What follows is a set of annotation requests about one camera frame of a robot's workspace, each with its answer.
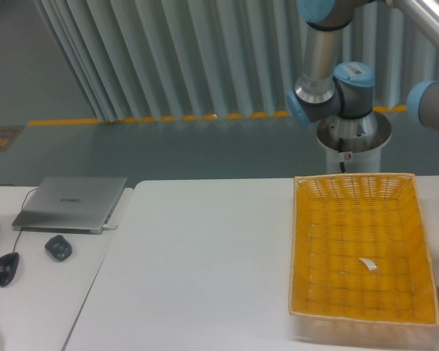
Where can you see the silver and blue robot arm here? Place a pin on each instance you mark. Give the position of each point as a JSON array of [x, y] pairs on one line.
[[327, 88]]

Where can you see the silver closed laptop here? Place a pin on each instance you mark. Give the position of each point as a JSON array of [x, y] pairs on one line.
[[71, 205]]

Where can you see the yellow wicker basket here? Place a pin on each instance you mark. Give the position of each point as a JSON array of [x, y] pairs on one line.
[[339, 218]]

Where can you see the small black gadget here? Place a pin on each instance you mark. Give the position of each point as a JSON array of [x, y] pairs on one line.
[[59, 248]]

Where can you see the white paper label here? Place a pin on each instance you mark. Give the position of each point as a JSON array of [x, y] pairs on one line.
[[370, 265]]

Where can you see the black computer mouse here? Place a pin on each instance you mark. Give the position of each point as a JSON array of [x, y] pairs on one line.
[[8, 268]]

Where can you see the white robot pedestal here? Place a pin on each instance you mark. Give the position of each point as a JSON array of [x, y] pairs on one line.
[[352, 162]]

